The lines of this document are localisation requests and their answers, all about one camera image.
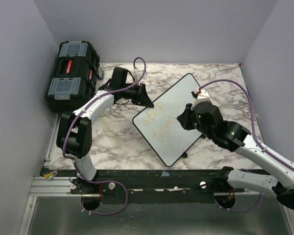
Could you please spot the black framed whiteboard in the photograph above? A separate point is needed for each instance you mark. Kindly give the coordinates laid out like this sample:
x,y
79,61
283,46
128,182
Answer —
x,y
163,133

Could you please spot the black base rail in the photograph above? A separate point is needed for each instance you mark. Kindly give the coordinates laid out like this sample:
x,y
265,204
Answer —
x,y
149,187

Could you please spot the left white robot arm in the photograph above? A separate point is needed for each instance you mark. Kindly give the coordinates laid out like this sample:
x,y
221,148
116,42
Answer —
x,y
74,135

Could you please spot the aluminium extrusion frame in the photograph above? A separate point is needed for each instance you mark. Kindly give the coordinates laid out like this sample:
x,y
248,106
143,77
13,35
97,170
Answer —
x,y
48,204

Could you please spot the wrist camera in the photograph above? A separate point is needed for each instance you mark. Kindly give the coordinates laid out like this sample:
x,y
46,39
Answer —
x,y
200,95
137,74

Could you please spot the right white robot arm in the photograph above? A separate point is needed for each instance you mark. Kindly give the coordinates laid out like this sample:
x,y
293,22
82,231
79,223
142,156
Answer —
x,y
207,119

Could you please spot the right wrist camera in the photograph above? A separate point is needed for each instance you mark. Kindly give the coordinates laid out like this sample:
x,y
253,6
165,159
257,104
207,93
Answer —
x,y
200,95

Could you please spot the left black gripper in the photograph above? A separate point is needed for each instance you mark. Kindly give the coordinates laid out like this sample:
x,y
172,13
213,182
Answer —
x,y
142,97

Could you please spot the black plastic toolbox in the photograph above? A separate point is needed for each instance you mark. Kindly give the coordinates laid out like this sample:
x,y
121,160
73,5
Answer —
x,y
73,79

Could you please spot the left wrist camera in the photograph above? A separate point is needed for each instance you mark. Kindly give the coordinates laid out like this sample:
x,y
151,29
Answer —
x,y
137,74

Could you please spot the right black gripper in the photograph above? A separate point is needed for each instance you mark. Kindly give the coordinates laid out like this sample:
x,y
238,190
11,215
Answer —
x,y
184,118

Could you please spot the blue tape piece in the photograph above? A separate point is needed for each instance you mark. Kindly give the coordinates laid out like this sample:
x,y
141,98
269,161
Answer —
x,y
165,174

